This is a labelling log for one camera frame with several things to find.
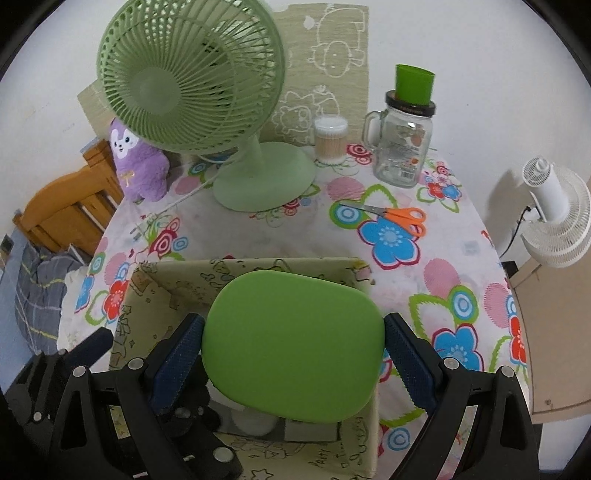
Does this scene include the green cartoon wall sheet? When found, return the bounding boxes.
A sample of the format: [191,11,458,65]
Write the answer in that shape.
[78,4,370,153]

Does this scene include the cotton swab tub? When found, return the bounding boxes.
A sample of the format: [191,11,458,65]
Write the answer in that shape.
[314,115,349,163]

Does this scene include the white round case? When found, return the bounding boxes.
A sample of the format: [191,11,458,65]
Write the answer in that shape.
[231,408,280,437]

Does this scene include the white floor fan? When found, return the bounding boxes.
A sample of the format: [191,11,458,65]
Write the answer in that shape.
[522,157,591,268]

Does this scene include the green desk fan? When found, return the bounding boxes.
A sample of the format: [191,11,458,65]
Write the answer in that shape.
[97,0,317,213]

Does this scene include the white desk fan cord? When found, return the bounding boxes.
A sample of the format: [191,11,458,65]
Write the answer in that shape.
[131,173,222,241]

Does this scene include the orange handled scissors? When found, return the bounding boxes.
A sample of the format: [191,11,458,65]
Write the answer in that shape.
[339,202,426,238]

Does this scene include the black fan cable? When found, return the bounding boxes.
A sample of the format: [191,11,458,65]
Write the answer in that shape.
[501,205,539,259]

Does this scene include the yellow patterned storage box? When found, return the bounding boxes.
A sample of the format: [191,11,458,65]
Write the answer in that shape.
[108,257,382,478]

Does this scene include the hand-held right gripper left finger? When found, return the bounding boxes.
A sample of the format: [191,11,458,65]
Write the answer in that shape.
[48,313,206,480]

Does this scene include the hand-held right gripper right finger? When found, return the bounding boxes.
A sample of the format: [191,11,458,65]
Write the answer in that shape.
[385,312,541,480]

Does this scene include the wooden bed headboard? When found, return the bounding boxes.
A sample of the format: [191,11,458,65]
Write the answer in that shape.
[13,138,124,254]

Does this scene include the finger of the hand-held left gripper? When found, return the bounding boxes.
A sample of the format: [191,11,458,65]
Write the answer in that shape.
[159,392,243,480]
[28,328,114,384]

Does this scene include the beige door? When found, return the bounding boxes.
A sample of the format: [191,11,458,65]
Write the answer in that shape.
[510,258,591,425]

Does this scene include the floral tablecloth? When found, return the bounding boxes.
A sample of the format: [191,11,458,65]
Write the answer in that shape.
[58,141,532,480]

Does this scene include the purple plush toy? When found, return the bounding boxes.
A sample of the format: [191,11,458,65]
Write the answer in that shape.
[109,117,169,204]

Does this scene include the grey plaid pillow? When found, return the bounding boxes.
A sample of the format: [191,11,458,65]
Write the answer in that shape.
[14,242,86,356]

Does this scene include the glass mug jar green cap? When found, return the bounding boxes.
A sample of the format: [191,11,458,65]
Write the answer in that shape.
[364,65,437,186]

